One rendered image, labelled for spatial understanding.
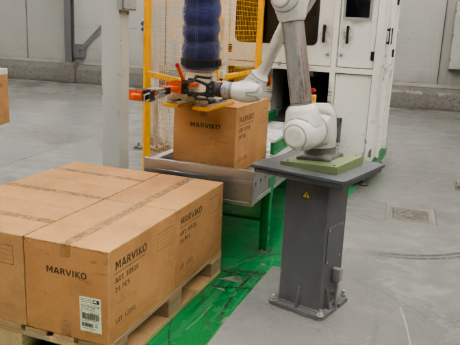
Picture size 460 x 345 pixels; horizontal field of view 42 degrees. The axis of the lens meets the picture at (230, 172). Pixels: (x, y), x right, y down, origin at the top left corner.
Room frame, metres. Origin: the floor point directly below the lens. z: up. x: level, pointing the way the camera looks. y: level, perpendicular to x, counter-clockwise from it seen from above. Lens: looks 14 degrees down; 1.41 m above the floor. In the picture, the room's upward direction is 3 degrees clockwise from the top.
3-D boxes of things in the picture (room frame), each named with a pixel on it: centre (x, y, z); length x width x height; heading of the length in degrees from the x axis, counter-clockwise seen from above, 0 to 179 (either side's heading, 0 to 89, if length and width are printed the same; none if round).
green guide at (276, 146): (4.74, -0.59, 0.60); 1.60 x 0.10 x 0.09; 160
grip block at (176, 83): (3.20, 0.30, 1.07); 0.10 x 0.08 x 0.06; 65
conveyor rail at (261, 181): (4.38, -0.52, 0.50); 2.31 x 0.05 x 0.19; 160
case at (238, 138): (3.74, 0.06, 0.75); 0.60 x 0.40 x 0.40; 159
